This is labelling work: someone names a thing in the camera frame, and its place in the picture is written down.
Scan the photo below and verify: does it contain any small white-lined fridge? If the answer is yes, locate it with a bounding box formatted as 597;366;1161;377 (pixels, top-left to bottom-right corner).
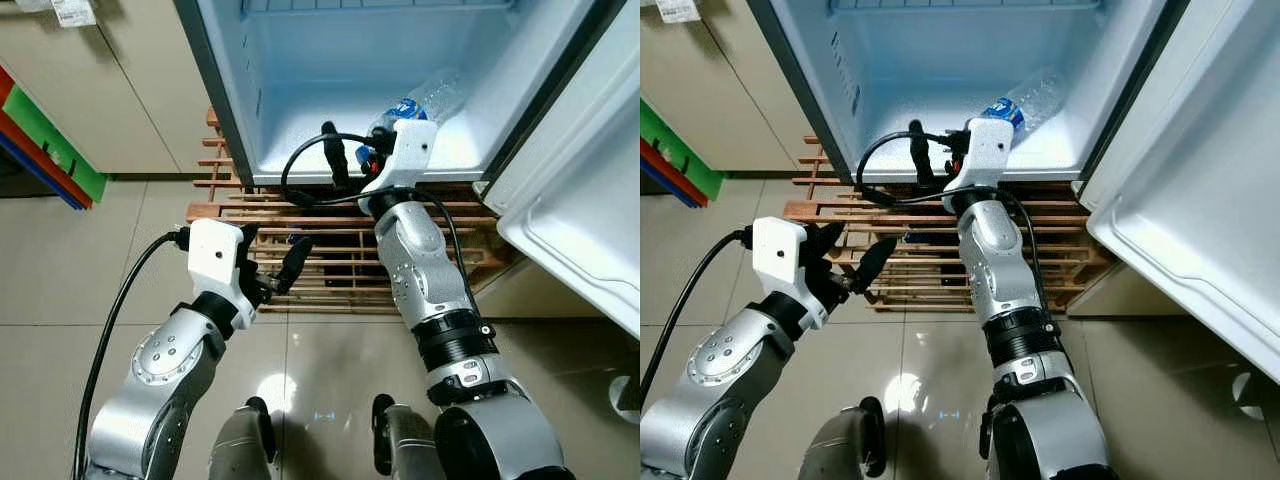
748;0;1191;186
175;0;626;188

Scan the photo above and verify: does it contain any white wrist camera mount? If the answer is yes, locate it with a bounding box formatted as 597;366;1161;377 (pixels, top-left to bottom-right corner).
187;218;259;306
358;118;438;193
942;118;1016;191
752;215;826;301

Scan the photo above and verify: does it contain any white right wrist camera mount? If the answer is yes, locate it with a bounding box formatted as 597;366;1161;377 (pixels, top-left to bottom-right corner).
942;118;1016;191
358;118;438;193

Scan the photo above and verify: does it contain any blue plastic board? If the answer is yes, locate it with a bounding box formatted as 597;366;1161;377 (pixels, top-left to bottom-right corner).
0;130;81;211
640;155;691;209

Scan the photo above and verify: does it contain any grey robot left leg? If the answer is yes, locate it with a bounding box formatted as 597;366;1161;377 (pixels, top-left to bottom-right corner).
800;397;886;480
208;397;281;480

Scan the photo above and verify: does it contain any brown wooden slat rack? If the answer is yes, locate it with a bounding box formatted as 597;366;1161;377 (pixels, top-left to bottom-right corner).
185;108;516;313
783;135;1116;313

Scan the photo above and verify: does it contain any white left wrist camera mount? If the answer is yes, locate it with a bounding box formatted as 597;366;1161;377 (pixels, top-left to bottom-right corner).
187;218;259;306
752;215;826;301

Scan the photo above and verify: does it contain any orange-red plastic board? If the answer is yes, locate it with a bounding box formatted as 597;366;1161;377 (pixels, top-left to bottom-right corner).
0;65;94;209
640;138;706;206

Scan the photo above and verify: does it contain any clear blue-label water bottle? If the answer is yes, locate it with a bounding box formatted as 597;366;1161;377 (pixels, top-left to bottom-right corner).
980;66;1069;136
368;68;469;136

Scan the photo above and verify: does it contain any green plastic board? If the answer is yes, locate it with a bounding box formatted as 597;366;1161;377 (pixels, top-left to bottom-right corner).
0;85;108;204
640;97;723;199

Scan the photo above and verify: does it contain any beige kitchen cabinet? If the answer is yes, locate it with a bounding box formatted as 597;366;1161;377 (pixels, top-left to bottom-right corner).
0;0;241;179
640;0;811;179

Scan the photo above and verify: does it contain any small fridge door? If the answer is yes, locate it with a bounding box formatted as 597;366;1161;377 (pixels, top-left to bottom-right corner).
1075;0;1280;386
480;0;641;341

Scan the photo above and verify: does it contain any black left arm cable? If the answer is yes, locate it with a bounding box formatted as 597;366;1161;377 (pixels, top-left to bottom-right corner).
75;228;191;480
640;228;753;401

